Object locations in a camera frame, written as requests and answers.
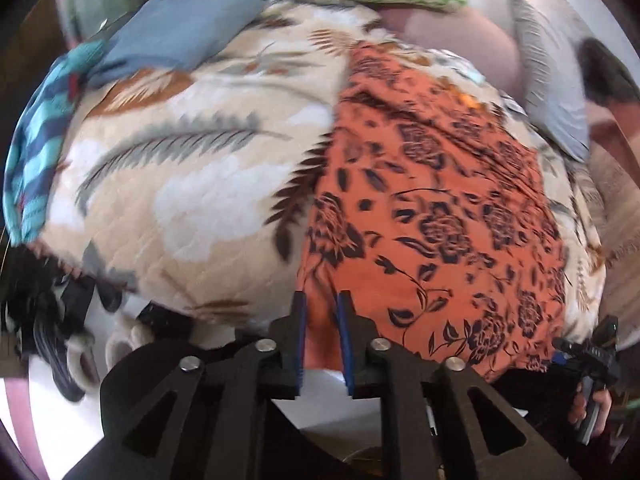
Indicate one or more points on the teal striped cloth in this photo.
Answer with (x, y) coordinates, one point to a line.
(40, 150)

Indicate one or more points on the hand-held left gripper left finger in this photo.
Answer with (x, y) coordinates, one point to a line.
(300, 345)

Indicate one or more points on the beige leaf print blanket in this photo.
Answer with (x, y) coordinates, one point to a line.
(200, 170)

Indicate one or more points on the grey-blue folded cloth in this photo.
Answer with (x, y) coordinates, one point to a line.
(180, 30)

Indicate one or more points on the dark footwear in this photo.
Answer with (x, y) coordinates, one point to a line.
(45, 320)

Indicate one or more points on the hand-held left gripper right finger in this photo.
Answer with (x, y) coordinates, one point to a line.
(345, 350)

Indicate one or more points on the pale grey pillow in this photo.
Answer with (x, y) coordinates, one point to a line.
(550, 75)

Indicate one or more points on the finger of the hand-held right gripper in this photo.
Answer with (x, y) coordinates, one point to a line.
(564, 352)

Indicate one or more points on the mauve pillow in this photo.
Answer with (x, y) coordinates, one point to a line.
(455, 40)

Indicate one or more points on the dark cloth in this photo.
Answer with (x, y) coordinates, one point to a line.
(602, 75)

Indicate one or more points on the orange floral garment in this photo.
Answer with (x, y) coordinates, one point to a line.
(430, 220)

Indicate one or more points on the beige woven cloth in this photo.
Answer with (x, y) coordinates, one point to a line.
(617, 195)

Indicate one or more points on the person's right hand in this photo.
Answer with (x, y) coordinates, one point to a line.
(602, 410)

